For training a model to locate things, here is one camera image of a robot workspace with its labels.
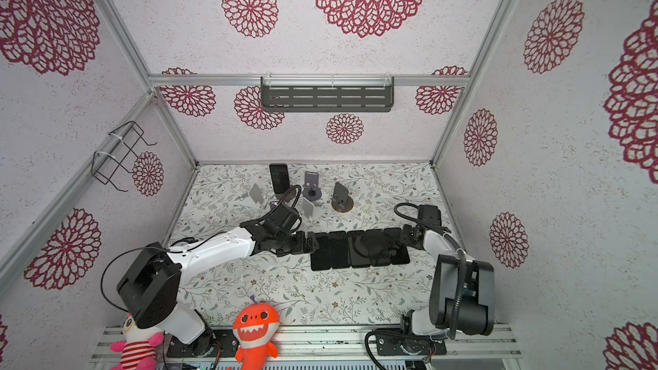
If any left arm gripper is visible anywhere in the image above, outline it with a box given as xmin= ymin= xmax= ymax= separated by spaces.
xmin=275 ymin=230 xmax=320 ymax=258

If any black phone laid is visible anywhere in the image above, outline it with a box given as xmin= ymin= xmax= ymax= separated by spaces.
xmin=328 ymin=231 xmax=351 ymax=270
xmin=384 ymin=228 xmax=411 ymax=266

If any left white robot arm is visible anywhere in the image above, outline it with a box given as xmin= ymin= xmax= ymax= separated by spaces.
xmin=117 ymin=204 xmax=320 ymax=356

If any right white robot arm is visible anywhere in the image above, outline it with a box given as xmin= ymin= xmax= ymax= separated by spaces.
xmin=393 ymin=202 xmax=495 ymax=339

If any grey round rear phone stand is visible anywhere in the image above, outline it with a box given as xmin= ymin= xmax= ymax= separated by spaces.
xmin=302 ymin=171 xmax=322 ymax=202

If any white tilted left phone stand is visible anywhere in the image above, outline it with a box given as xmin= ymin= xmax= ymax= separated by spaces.
xmin=241 ymin=183 xmax=265 ymax=207

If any red shark plush toy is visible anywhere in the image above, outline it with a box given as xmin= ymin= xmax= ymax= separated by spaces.
xmin=232 ymin=303 xmax=280 ymax=370

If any pink white plush toy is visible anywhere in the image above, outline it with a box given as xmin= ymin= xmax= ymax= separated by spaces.
xmin=111 ymin=314 xmax=165 ymax=370

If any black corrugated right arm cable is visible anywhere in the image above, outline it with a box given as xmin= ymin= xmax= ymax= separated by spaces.
xmin=363 ymin=202 xmax=469 ymax=370

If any grey wall shelf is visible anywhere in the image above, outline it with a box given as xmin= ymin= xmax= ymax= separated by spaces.
xmin=260 ymin=76 xmax=395 ymax=113

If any black wire wall rack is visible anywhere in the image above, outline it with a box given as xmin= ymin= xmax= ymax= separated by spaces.
xmin=90 ymin=120 xmax=157 ymax=193

